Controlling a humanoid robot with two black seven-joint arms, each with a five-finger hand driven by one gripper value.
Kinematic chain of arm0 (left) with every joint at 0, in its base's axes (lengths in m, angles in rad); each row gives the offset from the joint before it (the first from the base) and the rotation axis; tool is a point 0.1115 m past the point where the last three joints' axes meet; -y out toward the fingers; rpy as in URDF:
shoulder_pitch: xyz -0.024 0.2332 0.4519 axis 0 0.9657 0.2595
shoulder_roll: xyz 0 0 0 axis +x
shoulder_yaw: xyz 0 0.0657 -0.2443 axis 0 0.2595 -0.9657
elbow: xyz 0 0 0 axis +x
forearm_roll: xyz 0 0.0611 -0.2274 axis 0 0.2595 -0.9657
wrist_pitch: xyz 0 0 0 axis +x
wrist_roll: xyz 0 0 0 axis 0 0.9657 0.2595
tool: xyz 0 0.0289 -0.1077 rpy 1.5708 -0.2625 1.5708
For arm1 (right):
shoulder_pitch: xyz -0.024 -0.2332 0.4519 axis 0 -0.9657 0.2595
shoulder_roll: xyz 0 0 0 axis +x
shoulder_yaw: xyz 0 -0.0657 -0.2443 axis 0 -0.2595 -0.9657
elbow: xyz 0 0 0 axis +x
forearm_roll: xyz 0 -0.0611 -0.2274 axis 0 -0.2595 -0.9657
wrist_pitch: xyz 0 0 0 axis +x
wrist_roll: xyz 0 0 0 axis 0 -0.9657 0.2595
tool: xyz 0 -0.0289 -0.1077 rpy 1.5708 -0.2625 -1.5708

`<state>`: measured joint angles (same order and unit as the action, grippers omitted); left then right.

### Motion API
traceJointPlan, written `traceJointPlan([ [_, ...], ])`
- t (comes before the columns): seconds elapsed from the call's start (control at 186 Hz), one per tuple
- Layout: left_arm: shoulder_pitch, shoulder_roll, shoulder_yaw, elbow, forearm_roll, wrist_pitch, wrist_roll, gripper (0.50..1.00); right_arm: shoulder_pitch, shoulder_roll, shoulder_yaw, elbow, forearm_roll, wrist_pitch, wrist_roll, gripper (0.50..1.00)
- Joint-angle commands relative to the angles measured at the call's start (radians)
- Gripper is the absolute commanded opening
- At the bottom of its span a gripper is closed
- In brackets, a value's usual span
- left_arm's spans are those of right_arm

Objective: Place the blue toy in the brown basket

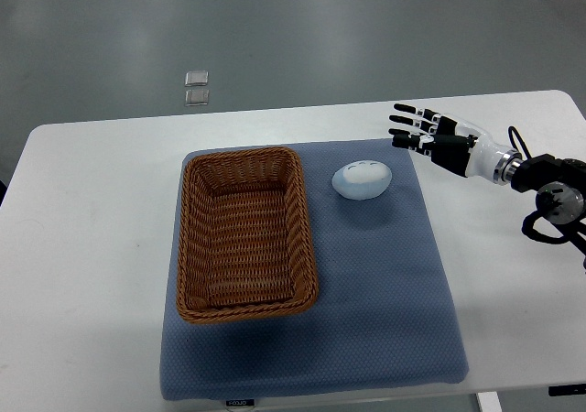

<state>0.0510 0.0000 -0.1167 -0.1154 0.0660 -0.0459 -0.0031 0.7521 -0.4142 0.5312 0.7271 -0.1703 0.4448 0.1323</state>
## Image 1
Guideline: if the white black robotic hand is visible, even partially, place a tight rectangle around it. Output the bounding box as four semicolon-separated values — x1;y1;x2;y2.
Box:
388;103;522;184

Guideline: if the blue plush toy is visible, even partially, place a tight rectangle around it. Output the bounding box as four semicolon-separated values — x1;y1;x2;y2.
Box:
331;160;393;201

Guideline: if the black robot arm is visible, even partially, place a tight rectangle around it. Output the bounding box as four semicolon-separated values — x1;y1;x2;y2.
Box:
388;103;585;253

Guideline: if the brown wicker basket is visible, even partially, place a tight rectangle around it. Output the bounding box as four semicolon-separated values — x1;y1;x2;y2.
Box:
176;146;319;324

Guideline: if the blue quilted mat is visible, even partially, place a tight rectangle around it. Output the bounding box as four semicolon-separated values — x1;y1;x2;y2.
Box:
160;139;468;401

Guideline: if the lower metal floor plate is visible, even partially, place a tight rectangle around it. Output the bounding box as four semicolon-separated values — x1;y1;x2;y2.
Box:
185;89;210;106

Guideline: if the metal floor plate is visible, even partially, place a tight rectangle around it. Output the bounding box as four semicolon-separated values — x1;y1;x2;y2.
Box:
185;89;210;106
185;70;209;87

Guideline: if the upper metal floor plate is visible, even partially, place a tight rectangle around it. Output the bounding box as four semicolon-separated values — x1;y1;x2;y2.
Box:
185;70;209;87

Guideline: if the white table leg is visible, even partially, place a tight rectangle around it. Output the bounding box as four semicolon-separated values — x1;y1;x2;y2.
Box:
476;391;503;412

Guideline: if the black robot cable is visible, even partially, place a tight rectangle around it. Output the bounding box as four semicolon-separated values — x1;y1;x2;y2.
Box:
506;125;533;160

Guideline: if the black bracket under table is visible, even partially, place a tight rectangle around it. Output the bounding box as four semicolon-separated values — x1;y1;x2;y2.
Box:
548;384;586;397

